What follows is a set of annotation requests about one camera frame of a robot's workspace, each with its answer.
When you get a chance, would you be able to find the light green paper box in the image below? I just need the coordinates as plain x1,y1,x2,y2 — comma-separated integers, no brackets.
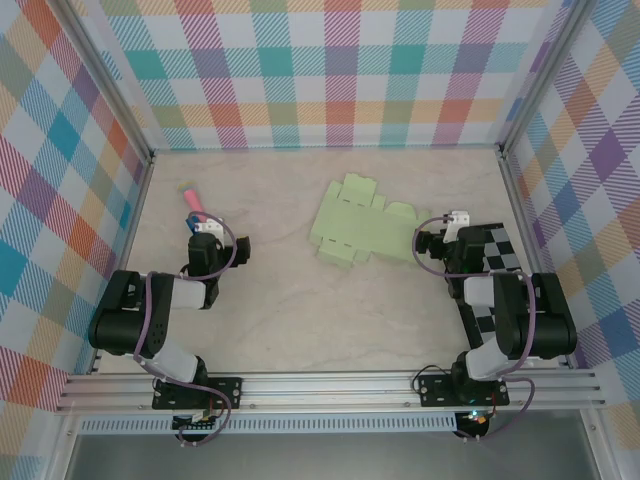
308,172,434,269

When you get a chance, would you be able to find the black white checkerboard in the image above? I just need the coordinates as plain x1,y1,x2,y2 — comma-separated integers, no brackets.
446,222,564,359

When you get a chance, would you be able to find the pink cylinder toy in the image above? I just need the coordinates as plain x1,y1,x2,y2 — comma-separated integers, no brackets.
177,180,209,214

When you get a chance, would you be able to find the grey metal panel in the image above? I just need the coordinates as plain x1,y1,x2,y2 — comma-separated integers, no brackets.
64,432,601,480

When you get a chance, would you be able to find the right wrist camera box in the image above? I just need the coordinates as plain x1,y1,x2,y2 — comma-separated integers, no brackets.
447,210,471,241

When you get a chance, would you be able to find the aluminium side rail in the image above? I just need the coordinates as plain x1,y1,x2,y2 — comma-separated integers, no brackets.
88,152,156,375
497,144,574,370

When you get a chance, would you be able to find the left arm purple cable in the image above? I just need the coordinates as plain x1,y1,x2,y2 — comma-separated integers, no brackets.
132,210,237,448

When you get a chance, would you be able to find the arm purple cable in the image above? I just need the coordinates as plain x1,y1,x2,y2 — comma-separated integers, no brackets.
132,210,237,448
412,214,537,444

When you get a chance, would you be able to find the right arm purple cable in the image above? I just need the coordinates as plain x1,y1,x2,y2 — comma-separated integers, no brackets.
412,214,537,444

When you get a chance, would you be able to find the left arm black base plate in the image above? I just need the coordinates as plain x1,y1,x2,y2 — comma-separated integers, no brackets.
152,375,245,411

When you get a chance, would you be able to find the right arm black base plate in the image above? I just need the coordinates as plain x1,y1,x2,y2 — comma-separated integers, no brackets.
417,374,511,407

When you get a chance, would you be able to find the wide aluminium base rail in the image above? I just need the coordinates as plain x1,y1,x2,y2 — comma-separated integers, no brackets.
55,370,609,414

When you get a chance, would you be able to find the aluminium frame post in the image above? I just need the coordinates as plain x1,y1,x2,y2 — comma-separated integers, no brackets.
497,0,601,159
58,0,156,166

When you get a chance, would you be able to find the slotted grey cable duct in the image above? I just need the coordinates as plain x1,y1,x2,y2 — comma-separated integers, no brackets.
79,413,459,435

